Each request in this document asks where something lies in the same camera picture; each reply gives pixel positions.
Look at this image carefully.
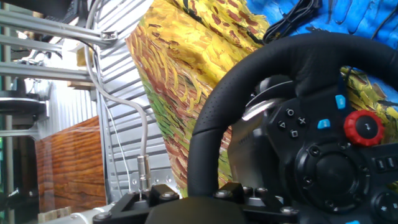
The thick grey robot cable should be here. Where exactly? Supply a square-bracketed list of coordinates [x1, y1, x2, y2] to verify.
[83, 0, 153, 192]

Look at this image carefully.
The painted wheatfield print cloth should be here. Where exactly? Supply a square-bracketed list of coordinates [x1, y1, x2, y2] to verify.
[125, 0, 398, 200]

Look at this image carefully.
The black steering wheel cable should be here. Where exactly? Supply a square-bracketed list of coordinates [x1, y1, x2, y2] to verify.
[262, 0, 398, 45]

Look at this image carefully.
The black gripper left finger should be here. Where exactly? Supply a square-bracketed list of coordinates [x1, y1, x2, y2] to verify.
[92, 184, 181, 224]

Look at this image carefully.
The wood grain panel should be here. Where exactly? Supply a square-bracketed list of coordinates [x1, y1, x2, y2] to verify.
[34, 115, 108, 215]

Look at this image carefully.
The beige foam block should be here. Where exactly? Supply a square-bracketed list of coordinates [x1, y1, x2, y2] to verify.
[76, 46, 95, 68]

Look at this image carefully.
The black leather racing steering wheel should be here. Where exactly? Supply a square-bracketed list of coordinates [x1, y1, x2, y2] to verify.
[186, 30, 398, 224]

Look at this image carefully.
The thin white cable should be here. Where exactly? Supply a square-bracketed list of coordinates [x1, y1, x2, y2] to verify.
[101, 98, 134, 193]

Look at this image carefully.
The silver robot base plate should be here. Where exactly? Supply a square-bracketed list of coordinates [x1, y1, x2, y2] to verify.
[104, 169, 178, 203]

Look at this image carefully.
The aluminium profile frame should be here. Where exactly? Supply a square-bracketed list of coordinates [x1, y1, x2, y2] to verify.
[0, 9, 119, 141]

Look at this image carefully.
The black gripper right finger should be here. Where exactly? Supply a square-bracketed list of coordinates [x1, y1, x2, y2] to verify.
[213, 182, 300, 224]

